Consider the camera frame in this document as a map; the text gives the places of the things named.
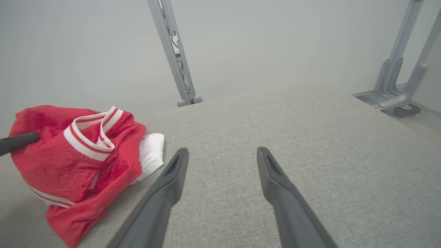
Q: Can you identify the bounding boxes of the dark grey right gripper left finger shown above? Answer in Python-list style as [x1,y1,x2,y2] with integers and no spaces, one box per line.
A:
[106,147,189,248]

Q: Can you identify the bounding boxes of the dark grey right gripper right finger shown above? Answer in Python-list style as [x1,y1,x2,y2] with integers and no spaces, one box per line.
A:
[257,147,338,248]

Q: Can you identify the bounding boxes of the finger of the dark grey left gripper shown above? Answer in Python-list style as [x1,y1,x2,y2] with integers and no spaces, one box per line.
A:
[0,132,41,156]

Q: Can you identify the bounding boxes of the red white basketball jersey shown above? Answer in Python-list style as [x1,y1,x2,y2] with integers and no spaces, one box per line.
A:
[8,105,165,248]

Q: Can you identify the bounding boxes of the black caster wheel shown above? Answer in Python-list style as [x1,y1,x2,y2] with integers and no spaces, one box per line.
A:
[394,104,422,118]

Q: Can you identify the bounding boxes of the small white junction box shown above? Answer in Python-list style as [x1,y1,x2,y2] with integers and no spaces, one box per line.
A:
[171,30,182,56]

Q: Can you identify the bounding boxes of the grey metal partition post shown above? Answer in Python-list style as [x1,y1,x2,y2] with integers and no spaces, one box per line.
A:
[147,0,192,107]
[160,0,203,104]

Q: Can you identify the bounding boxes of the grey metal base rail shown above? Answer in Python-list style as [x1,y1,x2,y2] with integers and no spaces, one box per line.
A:
[352,83,408,106]

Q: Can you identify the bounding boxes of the grey upright stand post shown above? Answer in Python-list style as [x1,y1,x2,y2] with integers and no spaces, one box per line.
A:
[374,0,425,100]

